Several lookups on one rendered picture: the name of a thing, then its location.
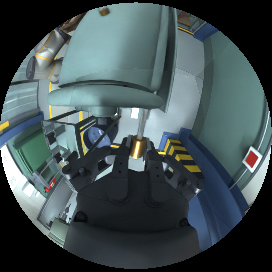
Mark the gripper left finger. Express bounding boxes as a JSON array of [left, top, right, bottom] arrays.
[[62, 136, 134, 203]]

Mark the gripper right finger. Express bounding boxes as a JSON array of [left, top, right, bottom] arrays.
[[144, 138, 205, 206]]

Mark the yellow black striped block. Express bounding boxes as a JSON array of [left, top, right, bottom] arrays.
[[165, 138, 206, 180]]

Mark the blue round chuck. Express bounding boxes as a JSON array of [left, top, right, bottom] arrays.
[[83, 125, 119, 152]]

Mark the teal lathe body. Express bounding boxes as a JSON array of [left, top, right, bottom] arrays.
[[46, 5, 179, 118]]

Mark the dark framed clear guard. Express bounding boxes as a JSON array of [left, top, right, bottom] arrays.
[[40, 110, 120, 161]]

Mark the blue machine tray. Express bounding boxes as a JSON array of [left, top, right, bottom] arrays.
[[158, 126, 250, 254]]

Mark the green panel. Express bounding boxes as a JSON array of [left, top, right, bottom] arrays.
[[12, 126, 53, 178]]

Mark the green cabinet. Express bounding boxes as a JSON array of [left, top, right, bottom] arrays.
[[49, 218, 72, 249]]

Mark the grey slatted window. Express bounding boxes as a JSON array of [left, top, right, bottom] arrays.
[[1, 80, 41, 125]]

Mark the brass handled steel tap bar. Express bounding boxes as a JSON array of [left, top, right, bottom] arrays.
[[129, 107, 150, 160]]

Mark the grey notched cradle bracket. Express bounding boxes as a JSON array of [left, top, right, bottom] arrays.
[[43, 124, 72, 167]]

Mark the red clamp handle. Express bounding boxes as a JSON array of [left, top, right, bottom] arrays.
[[44, 177, 58, 193]]

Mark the red square wall sign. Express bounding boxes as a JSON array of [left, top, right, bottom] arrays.
[[242, 146, 264, 173]]

